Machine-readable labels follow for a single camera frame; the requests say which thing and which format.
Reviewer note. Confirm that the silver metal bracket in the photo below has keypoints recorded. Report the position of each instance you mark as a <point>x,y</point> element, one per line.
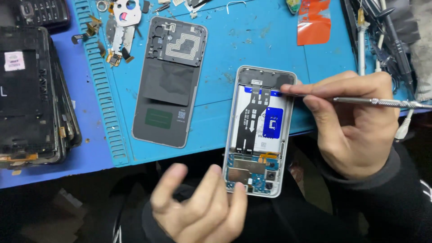
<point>122,38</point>

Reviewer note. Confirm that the black pen-shaped tool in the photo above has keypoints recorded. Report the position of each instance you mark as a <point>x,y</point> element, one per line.
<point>396,44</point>

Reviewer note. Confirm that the silver smartphone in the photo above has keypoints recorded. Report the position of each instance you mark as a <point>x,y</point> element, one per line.
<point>261,135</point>

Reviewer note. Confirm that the green plastic pick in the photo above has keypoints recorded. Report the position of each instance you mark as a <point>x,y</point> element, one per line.
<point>293,6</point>

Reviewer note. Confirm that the orange plastic film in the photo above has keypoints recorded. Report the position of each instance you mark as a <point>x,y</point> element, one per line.
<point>314,23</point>

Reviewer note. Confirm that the white syringe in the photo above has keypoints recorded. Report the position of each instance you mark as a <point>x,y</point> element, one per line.
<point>361,44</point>

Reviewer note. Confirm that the person's right hand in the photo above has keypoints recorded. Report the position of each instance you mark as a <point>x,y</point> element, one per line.
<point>361,128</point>

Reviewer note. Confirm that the small camera module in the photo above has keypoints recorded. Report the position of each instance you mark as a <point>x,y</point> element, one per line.
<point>114,59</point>

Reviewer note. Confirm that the person's left hand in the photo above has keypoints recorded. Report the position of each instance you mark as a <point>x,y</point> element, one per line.
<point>202,216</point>

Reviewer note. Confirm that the blue silicone repair mat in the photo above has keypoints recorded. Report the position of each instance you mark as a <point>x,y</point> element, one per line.
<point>229,50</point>

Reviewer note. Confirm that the heap of repair tools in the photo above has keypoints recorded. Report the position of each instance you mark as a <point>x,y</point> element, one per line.
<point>371,30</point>

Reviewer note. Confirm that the grey cloth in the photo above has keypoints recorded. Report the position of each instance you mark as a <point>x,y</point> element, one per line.
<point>422,50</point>

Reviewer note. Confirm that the white camera lens plate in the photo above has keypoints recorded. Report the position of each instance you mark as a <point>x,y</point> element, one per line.
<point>127,13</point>

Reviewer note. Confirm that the grey smartphone back cover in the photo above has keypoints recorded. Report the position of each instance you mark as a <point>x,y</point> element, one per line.
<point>168,91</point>

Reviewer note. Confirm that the black keypad phone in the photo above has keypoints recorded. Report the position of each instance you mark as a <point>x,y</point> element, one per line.
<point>42,13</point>

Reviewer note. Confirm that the silver metal pry tool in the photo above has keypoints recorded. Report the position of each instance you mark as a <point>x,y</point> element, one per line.
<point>388,102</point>

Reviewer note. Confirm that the stack of dismantled phone screens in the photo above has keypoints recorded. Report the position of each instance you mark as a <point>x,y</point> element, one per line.
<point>30,98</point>

